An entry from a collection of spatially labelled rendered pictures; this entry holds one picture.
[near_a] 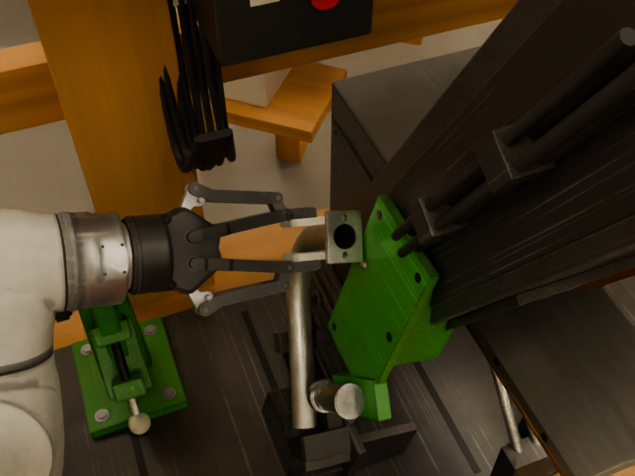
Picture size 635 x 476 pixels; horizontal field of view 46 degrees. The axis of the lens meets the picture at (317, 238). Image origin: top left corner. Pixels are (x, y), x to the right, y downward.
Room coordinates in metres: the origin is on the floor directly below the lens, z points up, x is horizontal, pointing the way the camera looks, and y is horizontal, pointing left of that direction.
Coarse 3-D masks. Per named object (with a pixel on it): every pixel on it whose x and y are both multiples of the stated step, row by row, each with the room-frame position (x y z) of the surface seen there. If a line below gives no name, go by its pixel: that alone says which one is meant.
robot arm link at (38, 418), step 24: (48, 360) 0.36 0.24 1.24; (0, 384) 0.32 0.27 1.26; (24, 384) 0.33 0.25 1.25; (48, 384) 0.34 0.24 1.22; (0, 408) 0.30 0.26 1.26; (24, 408) 0.31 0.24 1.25; (48, 408) 0.32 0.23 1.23; (0, 432) 0.28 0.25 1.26; (24, 432) 0.29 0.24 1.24; (48, 432) 0.30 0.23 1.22; (0, 456) 0.26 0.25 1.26; (24, 456) 0.27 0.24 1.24; (48, 456) 0.28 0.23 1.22
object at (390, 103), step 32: (416, 64) 0.80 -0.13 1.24; (448, 64) 0.80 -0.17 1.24; (352, 96) 0.73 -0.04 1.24; (384, 96) 0.73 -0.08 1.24; (416, 96) 0.73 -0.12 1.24; (352, 128) 0.70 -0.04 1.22; (384, 128) 0.67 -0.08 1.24; (352, 160) 0.69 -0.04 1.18; (384, 160) 0.62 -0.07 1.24; (352, 192) 0.69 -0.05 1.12
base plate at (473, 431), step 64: (192, 320) 0.64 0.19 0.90; (256, 320) 0.64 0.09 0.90; (64, 384) 0.53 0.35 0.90; (192, 384) 0.53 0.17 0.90; (256, 384) 0.53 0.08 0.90; (448, 384) 0.53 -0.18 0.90; (64, 448) 0.44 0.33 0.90; (128, 448) 0.44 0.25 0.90; (192, 448) 0.44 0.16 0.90; (256, 448) 0.44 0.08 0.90; (448, 448) 0.44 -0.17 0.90
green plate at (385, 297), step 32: (384, 224) 0.51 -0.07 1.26; (384, 256) 0.49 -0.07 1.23; (416, 256) 0.45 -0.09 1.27; (352, 288) 0.50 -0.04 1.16; (384, 288) 0.47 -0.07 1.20; (416, 288) 0.43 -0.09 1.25; (352, 320) 0.48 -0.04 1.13; (384, 320) 0.45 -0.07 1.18; (416, 320) 0.42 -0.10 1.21; (352, 352) 0.46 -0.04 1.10; (384, 352) 0.42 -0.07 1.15; (416, 352) 0.44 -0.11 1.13
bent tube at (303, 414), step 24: (336, 216) 0.53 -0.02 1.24; (360, 216) 0.54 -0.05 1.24; (312, 240) 0.55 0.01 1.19; (336, 240) 0.55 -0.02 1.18; (360, 240) 0.52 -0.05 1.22; (288, 312) 0.53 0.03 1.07; (288, 336) 0.51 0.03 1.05; (312, 336) 0.51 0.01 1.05; (312, 360) 0.49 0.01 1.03; (312, 408) 0.44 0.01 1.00
